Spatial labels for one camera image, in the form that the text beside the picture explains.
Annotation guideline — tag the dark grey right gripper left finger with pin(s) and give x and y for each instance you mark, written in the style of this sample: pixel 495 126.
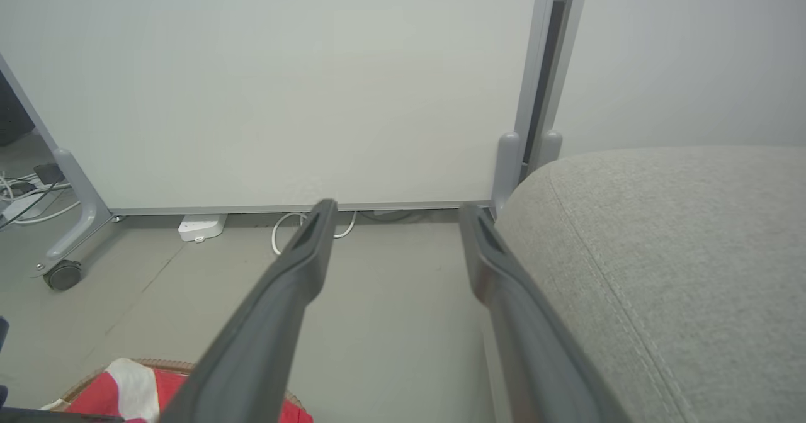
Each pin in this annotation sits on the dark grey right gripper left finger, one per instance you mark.
pixel 264 322

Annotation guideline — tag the red and white garment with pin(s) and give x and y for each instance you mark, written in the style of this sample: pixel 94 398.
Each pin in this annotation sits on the red and white garment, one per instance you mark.
pixel 170 366
pixel 119 391

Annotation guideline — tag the white power strip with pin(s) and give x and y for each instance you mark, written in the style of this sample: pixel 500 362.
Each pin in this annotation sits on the white power strip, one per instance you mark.
pixel 201 226

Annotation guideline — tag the large white partition panel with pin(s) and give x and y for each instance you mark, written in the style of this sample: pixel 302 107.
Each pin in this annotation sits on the large white partition panel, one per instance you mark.
pixel 283 89

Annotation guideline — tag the black power adapter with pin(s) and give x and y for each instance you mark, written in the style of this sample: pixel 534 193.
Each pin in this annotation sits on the black power adapter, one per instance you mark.
pixel 49 172

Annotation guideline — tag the black caster wheel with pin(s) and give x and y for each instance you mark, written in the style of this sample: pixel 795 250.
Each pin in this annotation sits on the black caster wheel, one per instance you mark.
pixel 63 276

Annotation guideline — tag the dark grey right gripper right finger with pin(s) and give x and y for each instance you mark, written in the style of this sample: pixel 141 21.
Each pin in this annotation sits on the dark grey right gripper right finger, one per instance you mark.
pixel 535 347

